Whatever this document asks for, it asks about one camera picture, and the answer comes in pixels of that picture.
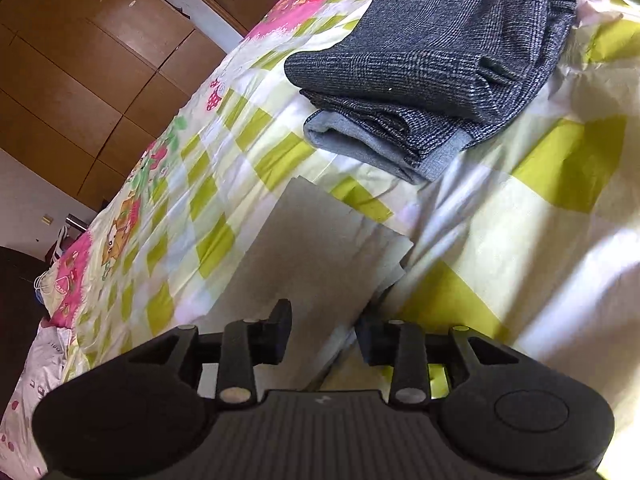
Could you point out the dark grey folded pants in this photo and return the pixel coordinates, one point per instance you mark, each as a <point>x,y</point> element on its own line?
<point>417,82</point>

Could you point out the silver thermos bottle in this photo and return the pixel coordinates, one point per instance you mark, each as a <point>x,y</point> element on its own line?
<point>76,223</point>

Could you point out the white pink patterned pillow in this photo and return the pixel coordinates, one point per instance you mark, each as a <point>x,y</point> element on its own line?
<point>43,371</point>

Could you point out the light grey-green pants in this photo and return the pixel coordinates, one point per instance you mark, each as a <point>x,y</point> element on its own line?
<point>328,260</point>

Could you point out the dark wooden headboard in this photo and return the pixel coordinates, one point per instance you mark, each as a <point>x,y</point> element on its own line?
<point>20,315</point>

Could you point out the colourful checkered bed sheet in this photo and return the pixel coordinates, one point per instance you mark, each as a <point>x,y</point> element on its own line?
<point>532,237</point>

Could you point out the cream cloth bag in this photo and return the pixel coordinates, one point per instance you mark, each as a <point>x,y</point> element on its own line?
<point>45,287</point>

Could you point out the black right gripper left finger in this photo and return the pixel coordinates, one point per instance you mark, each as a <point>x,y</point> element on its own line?
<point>245,345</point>

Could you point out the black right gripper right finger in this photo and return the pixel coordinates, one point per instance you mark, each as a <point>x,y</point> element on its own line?
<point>401,346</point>

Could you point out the wooden wardrobe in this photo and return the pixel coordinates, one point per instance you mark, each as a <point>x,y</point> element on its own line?
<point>88,85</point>

